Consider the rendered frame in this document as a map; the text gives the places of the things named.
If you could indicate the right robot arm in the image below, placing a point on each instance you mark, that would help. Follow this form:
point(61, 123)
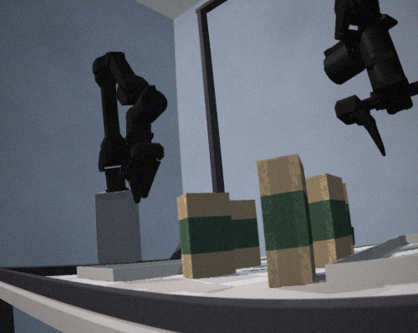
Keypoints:
point(147, 107)

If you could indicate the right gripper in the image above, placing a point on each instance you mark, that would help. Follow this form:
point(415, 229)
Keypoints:
point(140, 172)

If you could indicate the long shallow white tray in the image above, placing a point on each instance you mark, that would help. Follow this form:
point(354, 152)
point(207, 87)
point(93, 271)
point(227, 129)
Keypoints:
point(147, 270)
point(393, 262)

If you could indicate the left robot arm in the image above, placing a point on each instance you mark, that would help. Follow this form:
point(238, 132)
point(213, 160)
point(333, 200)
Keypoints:
point(344, 60)

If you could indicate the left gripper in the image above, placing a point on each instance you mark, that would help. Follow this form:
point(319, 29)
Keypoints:
point(386, 75)

